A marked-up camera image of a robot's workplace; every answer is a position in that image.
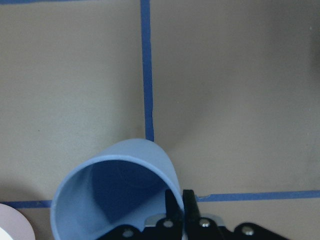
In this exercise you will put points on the blue cup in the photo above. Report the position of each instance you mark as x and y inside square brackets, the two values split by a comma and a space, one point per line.
[123, 185]

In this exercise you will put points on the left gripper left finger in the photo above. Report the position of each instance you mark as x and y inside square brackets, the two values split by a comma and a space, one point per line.
[174, 213]

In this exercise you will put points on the pink bowl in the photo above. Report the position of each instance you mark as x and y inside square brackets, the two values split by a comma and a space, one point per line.
[14, 225]

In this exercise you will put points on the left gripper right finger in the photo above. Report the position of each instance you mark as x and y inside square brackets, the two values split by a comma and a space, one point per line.
[191, 211]

